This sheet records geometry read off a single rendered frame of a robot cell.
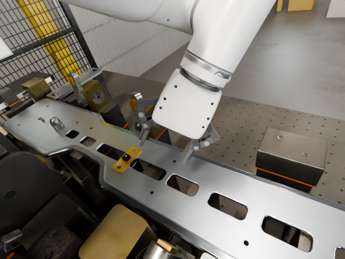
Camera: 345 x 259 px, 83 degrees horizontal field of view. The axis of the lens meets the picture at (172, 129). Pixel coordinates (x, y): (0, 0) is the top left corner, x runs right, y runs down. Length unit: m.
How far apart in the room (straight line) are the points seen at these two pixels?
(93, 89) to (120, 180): 0.49
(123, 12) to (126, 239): 0.29
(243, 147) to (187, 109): 0.60
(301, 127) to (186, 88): 0.79
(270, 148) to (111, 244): 0.35
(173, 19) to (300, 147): 0.35
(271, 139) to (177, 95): 0.25
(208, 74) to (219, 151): 0.62
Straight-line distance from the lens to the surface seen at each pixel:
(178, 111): 0.33
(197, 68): 0.30
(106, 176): 0.53
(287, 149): 0.47
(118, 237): 0.34
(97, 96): 0.90
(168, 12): 0.36
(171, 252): 0.30
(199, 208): 0.41
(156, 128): 0.65
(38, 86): 1.13
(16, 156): 0.40
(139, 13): 0.23
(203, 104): 0.33
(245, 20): 0.30
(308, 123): 1.07
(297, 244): 0.42
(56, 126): 0.77
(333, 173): 0.90
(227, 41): 0.30
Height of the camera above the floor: 1.37
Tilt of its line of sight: 41 degrees down
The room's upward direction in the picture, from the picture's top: 15 degrees counter-clockwise
